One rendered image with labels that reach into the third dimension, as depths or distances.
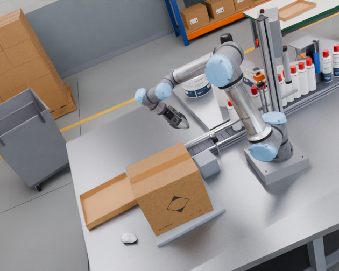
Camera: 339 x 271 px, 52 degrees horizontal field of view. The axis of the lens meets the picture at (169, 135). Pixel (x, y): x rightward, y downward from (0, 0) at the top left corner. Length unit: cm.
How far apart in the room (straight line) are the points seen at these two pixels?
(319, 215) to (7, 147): 282
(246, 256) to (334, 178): 56
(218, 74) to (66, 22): 500
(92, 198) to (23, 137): 164
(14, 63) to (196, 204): 372
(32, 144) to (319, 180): 271
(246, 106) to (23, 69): 382
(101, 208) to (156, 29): 478
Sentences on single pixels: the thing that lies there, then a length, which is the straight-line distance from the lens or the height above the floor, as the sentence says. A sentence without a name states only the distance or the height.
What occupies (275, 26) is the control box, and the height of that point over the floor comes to 145.
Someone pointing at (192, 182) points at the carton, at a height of 107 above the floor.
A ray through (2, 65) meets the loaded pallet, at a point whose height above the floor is 98.
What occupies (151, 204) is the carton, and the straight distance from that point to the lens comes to 156.
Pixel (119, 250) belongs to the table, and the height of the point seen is 83.
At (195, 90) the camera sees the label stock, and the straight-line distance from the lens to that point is 244.
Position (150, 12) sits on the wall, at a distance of 633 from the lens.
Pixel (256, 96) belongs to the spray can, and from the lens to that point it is 201.
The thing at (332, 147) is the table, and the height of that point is 83.
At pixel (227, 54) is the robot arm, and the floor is 152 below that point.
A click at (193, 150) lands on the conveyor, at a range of 201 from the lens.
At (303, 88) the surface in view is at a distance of 221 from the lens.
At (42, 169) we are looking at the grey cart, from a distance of 381.
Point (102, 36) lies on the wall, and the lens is 631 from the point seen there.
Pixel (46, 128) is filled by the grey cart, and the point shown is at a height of 63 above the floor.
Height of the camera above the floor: 212
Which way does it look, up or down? 34 degrees down
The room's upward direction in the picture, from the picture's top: 22 degrees counter-clockwise
